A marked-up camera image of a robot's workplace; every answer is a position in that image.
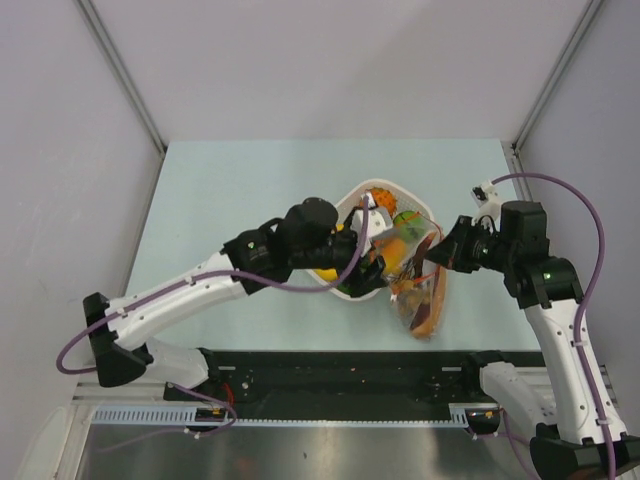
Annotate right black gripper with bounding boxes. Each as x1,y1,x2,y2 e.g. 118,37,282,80
423,215,515,274

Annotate brown longan bunch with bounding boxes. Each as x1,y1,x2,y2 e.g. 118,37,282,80
391,274,432,320

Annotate orange yellow pear fruit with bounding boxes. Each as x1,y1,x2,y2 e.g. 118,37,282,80
380,238,408,275

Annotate left aluminium corner post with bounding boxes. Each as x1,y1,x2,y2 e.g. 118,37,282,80
73,0,168,159

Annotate orange spiky fruit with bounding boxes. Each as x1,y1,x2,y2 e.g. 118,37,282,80
369,187,397,215

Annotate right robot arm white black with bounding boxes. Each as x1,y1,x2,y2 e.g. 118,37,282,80
426,201,639,479

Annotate white slotted cable duct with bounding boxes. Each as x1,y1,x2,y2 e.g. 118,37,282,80
92,401,499,428

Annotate aluminium corner post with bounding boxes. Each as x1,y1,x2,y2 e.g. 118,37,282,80
510,0,606,152
73,0,168,159

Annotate light blue table mat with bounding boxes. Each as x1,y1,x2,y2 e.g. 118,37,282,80
128,139,538,351

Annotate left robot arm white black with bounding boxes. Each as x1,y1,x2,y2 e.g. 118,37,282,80
83,194,393,400

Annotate white plastic basket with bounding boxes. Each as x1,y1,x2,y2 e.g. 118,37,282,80
304,178,435,302

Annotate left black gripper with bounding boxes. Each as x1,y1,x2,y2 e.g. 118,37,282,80
291,208,388,297

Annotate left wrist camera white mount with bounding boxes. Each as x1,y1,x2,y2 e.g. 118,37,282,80
344,206,393,256

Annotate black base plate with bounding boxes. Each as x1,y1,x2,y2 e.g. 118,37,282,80
164,349,546,421

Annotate bright green apple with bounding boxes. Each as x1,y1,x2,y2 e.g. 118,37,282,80
393,210,423,228

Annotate right aluminium corner post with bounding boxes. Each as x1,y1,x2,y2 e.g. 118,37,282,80
510,0,606,152

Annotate clear zip bag red zipper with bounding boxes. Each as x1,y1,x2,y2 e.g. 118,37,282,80
371,210,447,339

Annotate yellow mango front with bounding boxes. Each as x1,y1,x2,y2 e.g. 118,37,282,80
314,269,339,283

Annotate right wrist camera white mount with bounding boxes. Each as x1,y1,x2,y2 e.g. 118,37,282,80
471,181,503,226

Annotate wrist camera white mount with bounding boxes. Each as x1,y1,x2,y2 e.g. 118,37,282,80
344,206,393,256
471,181,503,226

